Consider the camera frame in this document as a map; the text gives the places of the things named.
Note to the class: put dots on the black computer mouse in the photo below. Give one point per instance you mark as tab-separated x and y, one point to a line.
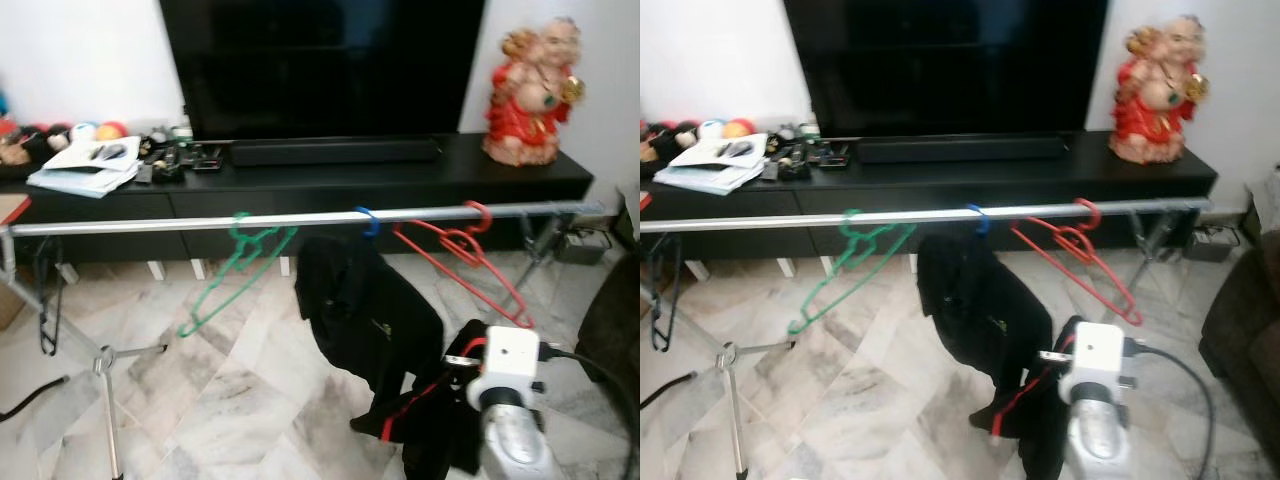
740	150
112	153

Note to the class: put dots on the orange plush ball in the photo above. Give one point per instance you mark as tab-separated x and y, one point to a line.
112	130
739	128

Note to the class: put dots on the small black box red display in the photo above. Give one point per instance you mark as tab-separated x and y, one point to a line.
835	156
207	158

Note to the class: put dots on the brown cardboard box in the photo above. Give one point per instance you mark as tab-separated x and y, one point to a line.
8	310

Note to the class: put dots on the stack of white papers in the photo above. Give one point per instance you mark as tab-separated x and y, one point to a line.
80	178
710	175

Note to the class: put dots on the black plastic hanger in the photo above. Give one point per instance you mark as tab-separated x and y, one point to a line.
660	343
45	348

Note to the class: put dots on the black garment with red trim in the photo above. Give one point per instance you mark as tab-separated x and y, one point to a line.
440	430
1040	440

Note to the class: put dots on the red laughing Buddha statue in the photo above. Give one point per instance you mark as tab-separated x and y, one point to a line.
525	110
1150	110

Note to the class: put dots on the black soundbar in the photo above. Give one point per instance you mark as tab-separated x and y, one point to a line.
960	150
330	152

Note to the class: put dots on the metal clothes rack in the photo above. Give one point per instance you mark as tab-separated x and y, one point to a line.
150	225
780	222

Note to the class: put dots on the black shirt with gold logo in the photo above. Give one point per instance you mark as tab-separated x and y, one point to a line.
980	305
360	310

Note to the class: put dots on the long black TV cabinet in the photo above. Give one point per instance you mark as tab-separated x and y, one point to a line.
300	190

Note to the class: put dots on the black mouse plush toy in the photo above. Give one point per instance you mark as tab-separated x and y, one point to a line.
685	133
58	135

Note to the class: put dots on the clear jar with red lid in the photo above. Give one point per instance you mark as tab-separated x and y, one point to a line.
8	145

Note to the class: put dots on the large black television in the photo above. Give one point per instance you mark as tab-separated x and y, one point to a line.
320	65
945	65

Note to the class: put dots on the clear bottle with green label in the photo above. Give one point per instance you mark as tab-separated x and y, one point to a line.
182	132
810	132

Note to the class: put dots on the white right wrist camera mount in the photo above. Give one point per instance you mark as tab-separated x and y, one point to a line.
1095	358
510	360

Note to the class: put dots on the side table with lace cloth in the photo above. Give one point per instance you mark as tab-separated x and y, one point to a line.
1265	205

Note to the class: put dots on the green plastic hanger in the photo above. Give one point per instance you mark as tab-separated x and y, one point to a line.
248	243
865	240

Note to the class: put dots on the blue plastic hanger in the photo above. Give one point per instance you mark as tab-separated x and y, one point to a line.
373	228
984	225

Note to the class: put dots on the red and black plush ball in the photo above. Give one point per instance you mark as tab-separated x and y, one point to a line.
660	134
35	135

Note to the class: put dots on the red plastic hanger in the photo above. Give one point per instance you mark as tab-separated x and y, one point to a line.
460	245
1075	243

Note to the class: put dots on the white and blue plush ball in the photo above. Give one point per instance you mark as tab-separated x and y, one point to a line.
84	131
711	129

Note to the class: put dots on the dark brown fabric sofa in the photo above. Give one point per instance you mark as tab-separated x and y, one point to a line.
1245	330
615	320

